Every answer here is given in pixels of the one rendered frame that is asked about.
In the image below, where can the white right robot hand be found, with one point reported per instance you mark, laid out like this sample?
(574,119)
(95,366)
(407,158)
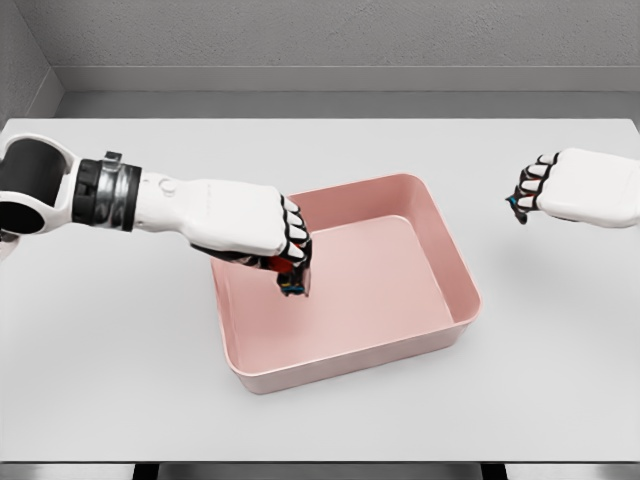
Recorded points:
(585,187)

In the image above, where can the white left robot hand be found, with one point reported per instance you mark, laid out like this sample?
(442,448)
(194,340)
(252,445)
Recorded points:
(240,217)

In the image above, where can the red and black industrial switch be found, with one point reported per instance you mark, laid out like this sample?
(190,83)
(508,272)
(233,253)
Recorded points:
(283,264)

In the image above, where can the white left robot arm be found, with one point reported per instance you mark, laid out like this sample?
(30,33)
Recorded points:
(165,202)

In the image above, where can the pink plastic basket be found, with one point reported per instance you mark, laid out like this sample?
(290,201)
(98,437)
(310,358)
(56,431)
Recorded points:
(360,295)

